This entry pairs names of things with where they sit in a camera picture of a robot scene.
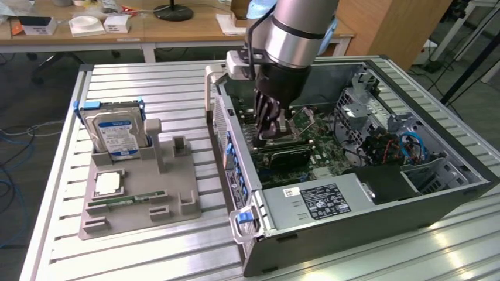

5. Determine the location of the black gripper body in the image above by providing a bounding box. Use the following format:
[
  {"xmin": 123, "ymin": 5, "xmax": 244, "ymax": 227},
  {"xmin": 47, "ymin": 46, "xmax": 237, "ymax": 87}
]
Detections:
[{"xmin": 256, "ymin": 63, "xmax": 312, "ymax": 107}]

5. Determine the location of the black graphics card metal bracket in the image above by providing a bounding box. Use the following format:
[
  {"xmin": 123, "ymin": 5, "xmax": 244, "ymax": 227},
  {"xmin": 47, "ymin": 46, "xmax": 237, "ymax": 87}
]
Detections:
[{"xmin": 253, "ymin": 148, "xmax": 313, "ymax": 170}]

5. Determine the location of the CPU socket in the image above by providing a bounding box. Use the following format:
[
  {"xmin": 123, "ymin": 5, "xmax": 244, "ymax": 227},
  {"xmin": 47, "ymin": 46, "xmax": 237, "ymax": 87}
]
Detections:
[{"xmin": 265, "ymin": 128, "xmax": 301, "ymax": 146}]

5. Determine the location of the metal socket cover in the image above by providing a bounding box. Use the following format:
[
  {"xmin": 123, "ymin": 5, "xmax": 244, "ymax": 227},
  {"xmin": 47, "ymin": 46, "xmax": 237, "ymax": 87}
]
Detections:
[{"xmin": 291, "ymin": 105, "xmax": 317, "ymax": 132}]

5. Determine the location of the installed RAM stick white label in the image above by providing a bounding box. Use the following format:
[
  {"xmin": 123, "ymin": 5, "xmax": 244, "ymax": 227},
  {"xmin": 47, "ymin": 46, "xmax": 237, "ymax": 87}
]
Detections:
[{"xmin": 256, "ymin": 143, "xmax": 316, "ymax": 155}]

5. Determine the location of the perforated metal drive cage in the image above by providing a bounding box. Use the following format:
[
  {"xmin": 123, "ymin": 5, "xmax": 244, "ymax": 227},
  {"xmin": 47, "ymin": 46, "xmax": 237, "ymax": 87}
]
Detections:
[{"xmin": 333, "ymin": 70, "xmax": 392, "ymax": 153}]

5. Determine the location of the white paper booklet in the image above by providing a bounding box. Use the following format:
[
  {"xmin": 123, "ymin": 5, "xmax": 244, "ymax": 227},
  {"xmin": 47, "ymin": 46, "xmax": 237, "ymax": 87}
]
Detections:
[{"xmin": 216, "ymin": 13, "xmax": 255, "ymax": 36}]

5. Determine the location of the small cardboard box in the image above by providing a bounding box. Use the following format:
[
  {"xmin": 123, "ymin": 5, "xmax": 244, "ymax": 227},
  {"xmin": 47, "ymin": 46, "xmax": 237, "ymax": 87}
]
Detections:
[{"xmin": 229, "ymin": 0, "xmax": 255, "ymax": 20}]

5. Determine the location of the wooden desk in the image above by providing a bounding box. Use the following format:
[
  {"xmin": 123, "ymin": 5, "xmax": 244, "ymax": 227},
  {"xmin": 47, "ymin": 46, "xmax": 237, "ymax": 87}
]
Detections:
[{"xmin": 0, "ymin": 0, "xmax": 357, "ymax": 64}]

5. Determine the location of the grey power supply unit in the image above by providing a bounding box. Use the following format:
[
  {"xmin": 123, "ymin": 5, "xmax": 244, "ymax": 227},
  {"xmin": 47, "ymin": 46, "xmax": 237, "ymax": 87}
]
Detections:
[{"xmin": 257, "ymin": 172, "xmax": 376, "ymax": 232}]

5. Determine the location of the wooden cabinet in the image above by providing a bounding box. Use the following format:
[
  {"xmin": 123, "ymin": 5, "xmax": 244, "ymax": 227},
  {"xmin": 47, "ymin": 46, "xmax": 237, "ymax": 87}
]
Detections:
[{"xmin": 335, "ymin": 0, "xmax": 453, "ymax": 71}]

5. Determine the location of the black round lamp base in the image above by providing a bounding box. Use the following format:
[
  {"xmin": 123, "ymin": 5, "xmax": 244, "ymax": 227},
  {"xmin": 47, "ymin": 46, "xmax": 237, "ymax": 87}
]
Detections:
[{"xmin": 152, "ymin": 0, "xmax": 195, "ymax": 22}]

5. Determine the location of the hard disk in blue caddy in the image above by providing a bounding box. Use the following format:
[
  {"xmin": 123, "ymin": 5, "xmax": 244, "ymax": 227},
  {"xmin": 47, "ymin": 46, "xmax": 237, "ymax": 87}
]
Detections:
[{"xmin": 72, "ymin": 98, "xmax": 148, "ymax": 162}]

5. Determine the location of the metal disk bay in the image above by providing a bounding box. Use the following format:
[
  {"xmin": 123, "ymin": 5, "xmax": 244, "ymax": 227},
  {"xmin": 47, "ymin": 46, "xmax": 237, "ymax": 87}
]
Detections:
[{"xmin": 400, "ymin": 156, "xmax": 476, "ymax": 197}]

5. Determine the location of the open black PC case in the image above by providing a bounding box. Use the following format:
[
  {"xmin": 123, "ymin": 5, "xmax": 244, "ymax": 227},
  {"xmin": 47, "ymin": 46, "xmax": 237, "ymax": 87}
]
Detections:
[{"xmin": 203, "ymin": 57, "xmax": 500, "ymax": 277}]

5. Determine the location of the green RAM stick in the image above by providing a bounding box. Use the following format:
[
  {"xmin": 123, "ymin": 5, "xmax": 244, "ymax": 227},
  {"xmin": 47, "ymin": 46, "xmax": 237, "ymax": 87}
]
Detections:
[{"xmin": 88, "ymin": 190, "xmax": 165, "ymax": 207}]

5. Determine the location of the silver CPU chip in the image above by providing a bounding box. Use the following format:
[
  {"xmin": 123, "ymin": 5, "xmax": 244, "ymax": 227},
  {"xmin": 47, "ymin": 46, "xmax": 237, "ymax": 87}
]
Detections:
[{"xmin": 95, "ymin": 173, "xmax": 123, "ymax": 196}]

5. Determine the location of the grey parts rack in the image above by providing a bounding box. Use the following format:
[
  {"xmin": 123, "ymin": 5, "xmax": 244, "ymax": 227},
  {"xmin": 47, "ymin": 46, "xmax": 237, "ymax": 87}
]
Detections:
[{"xmin": 77, "ymin": 118, "xmax": 203, "ymax": 241}]

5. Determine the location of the plain white box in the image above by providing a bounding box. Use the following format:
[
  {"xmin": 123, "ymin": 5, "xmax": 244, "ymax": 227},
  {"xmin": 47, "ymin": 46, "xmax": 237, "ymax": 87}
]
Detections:
[{"xmin": 103, "ymin": 15, "xmax": 132, "ymax": 33}]

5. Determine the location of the white square round holder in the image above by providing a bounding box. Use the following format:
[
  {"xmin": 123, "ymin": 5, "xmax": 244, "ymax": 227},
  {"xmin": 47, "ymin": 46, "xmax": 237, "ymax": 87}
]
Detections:
[{"xmin": 68, "ymin": 16, "xmax": 107, "ymax": 38}]

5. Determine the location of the black office chair base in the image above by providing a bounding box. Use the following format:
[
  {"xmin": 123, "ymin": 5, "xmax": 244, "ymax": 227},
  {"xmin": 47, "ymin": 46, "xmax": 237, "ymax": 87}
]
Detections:
[{"xmin": 27, "ymin": 51, "xmax": 85, "ymax": 85}]

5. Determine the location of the white box black lid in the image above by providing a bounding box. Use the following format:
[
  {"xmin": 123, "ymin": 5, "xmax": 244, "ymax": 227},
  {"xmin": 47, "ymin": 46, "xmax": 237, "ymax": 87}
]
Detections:
[{"xmin": 17, "ymin": 16, "xmax": 59, "ymax": 36}]

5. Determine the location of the clear plastic bag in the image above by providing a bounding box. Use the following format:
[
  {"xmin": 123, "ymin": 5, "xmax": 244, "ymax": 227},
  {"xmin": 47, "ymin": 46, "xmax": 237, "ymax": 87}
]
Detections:
[{"xmin": 0, "ymin": 0, "xmax": 36, "ymax": 23}]

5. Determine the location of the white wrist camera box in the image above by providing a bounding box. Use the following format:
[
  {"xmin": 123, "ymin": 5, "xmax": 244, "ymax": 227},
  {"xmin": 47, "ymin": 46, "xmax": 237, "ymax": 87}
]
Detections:
[{"xmin": 225, "ymin": 50, "xmax": 261, "ymax": 80}]

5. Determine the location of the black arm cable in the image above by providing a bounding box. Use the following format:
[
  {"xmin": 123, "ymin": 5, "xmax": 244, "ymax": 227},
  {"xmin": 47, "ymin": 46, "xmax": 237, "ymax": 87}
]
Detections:
[{"xmin": 244, "ymin": 14, "xmax": 275, "ymax": 80}]

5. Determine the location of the beige case handle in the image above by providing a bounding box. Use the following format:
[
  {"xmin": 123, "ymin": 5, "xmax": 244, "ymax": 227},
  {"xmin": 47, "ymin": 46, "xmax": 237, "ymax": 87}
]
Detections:
[
  {"xmin": 228, "ymin": 204, "xmax": 261, "ymax": 244},
  {"xmin": 204, "ymin": 64, "xmax": 229, "ymax": 114}
]

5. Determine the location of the black wire bundle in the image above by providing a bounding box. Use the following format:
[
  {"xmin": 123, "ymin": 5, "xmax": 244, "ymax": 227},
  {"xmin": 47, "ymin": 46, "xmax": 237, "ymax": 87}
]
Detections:
[{"xmin": 339, "ymin": 128, "xmax": 405, "ymax": 169}]

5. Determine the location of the blue data wire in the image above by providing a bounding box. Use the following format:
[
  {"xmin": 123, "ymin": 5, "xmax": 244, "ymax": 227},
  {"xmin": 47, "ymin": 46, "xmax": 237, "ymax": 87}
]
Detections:
[{"xmin": 400, "ymin": 131, "xmax": 429, "ymax": 165}]

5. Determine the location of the grey floor cable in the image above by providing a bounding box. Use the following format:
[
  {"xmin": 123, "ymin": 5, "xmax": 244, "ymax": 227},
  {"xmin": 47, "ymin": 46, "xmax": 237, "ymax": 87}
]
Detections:
[{"xmin": 0, "ymin": 119, "xmax": 64, "ymax": 139}]

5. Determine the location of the blue floor cable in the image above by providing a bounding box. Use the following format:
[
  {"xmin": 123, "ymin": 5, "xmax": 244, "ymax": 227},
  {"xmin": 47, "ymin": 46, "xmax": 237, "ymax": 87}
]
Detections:
[{"xmin": 0, "ymin": 133, "xmax": 33, "ymax": 249}]

